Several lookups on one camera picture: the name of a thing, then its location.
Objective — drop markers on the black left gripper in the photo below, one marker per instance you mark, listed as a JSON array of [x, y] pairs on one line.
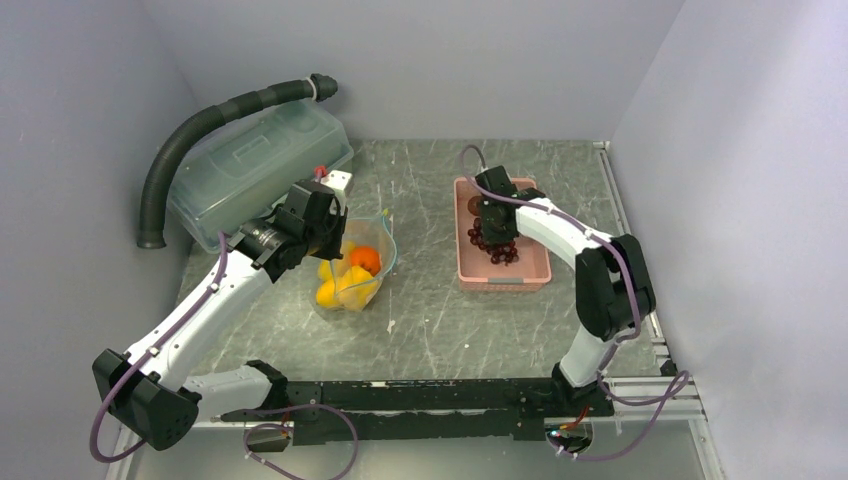
[[337, 215]]

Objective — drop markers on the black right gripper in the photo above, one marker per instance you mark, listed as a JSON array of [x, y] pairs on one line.
[[491, 236]]

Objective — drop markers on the dark purple grape bunch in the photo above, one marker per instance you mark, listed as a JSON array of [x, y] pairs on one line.
[[500, 253]]

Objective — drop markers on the orange fruit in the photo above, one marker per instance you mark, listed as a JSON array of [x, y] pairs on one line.
[[367, 258]]

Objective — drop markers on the clear zip top bag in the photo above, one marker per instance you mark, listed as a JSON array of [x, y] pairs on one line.
[[374, 232]]

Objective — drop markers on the yellow lemon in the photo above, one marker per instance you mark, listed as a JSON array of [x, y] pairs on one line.
[[325, 295]]

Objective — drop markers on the yellow bell pepper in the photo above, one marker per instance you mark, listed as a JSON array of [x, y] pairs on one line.
[[355, 288]]

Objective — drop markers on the dark red passion fruit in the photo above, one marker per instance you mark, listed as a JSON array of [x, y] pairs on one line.
[[473, 205]]

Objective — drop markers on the yellow mango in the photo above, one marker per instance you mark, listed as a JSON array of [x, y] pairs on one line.
[[332, 269]]

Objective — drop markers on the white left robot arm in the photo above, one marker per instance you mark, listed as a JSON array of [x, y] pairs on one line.
[[192, 324]]

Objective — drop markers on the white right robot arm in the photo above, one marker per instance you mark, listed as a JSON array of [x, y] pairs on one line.
[[613, 290]]

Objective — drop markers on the pink plastic basket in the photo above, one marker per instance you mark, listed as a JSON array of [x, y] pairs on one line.
[[476, 272]]

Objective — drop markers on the grey green storage box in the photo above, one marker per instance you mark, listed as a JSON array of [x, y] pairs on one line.
[[240, 171]]

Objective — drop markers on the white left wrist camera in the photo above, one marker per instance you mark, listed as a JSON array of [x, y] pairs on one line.
[[341, 182]]

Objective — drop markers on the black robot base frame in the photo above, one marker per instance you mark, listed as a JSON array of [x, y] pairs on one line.
[[523, 409]]

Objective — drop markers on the aluminium rail frame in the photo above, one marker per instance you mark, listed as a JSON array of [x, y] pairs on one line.
[[630, 397]]

